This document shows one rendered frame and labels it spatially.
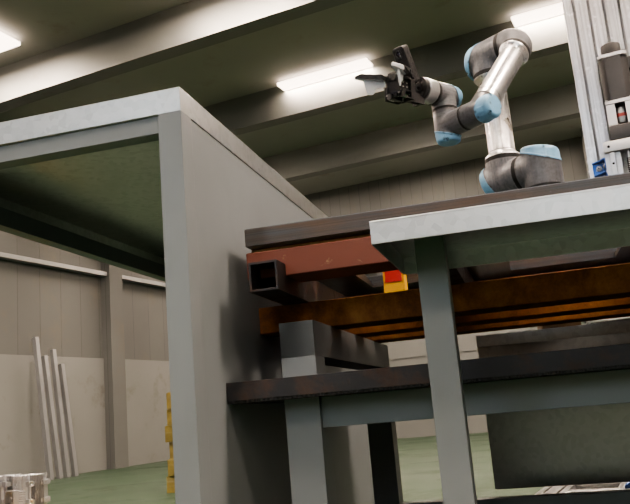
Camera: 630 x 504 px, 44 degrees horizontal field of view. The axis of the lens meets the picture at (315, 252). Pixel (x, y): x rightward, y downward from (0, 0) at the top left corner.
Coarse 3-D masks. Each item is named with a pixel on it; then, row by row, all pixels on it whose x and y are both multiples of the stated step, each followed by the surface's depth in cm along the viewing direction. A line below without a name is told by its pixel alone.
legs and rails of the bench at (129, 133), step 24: (144, 120) 127; (24, 144) 132; (48, 144) 131; (72, 144) 130; (96, 144) 129; (120, 144) 129; (0, 168) 136; (0, 216) 168; (24, 216) 176; (48, 240) 184; (72, 240) 194; (120, 264) 218; (144, 264) 230
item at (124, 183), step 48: (144, 96) 127; (0, 144) 133; (144, 144) 149; (240, 144) 152; (0, 192) 171; (48, 192) 174; (96, 192) 177; (144, 192) 180; (288, 192) 181; (96, 240) 212; (144, 240) 225
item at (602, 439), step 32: (480, 352) 200; (512, 352) 198; (512, 416) 195; (544, 416) 193; (576, 416) 191; (608, 416) 190; (512, 448) 194; (544, 448) 192; (576, 448) 190; (608, 448) 188; (512, 480) 193; (544, 480) 191; (576, 480) 189; (608, 480) 187
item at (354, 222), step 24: (504, 192) 127; (528, 192) 126; (552, 192) 125; (360, 216) 133; (384, 216) 132; (264, 240) 137; (288, 240) 136; (312, 240) 137; (504, 264) 178; (528, 264) 186; (552, 264) 185; (576, 264) 187; (600, 264) 190; (336, 288) 192; (360, 288) 195; (408, 288) 202
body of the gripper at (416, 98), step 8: (392, 72) 227; (392, 80) 227; (408, 80) 226; (424, 80) 231; (392, 88) 227; (400, 88) 224; (408, 88) 226; (416, 88) 230; (424, 88) 230; (392, 96) 226; (400, 96) 225; (408, 96) 228; (416, 96) 229; (424, 96) 231; (416, 104) 231
